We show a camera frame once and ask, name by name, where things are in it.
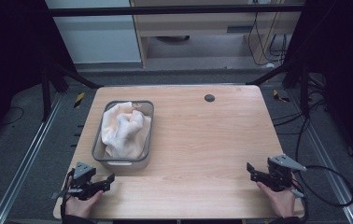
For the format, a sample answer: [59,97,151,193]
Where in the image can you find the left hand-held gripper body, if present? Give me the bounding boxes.
[50,161,105,202]

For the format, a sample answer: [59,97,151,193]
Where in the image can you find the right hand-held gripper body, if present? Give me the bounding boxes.
[265,154,308,199]

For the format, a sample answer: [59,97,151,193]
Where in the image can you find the person's left hand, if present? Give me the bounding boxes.
[64,189,105,219]

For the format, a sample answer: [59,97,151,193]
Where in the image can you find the person's right hand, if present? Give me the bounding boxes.
[256,181,297,218]

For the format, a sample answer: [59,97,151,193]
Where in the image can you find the grey plastic bin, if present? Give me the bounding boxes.
[91,99,156,171]

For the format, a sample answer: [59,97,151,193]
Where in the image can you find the white crumpled cloth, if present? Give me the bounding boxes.
[100,101,152,160]

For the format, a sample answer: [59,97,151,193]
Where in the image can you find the yellow black striped tape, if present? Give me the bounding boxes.
[73,91,86,109]
[272,89,290,104]

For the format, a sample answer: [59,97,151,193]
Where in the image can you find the black metal stand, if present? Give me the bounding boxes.
[245,59,328,119]
[39,59,104,123]

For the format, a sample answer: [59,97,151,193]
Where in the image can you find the white cabinet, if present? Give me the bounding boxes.
[44,0,143,65]

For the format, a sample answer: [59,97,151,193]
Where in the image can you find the black horizontal metal bar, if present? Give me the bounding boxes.
[47,3,306,18]

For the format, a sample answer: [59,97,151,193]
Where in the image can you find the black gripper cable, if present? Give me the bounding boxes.
[59,168,76,222]
[293,164,353,224]

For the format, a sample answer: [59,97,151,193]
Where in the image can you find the aluminium floor rail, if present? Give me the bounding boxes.
[285,88,353,224]
[0,92,64,224]

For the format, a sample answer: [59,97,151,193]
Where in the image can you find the black floor cable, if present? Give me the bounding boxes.
[271,90,328,162]
[0,106,25,127]

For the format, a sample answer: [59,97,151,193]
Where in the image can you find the black hanging cables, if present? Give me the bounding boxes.
[247,0,290,67]

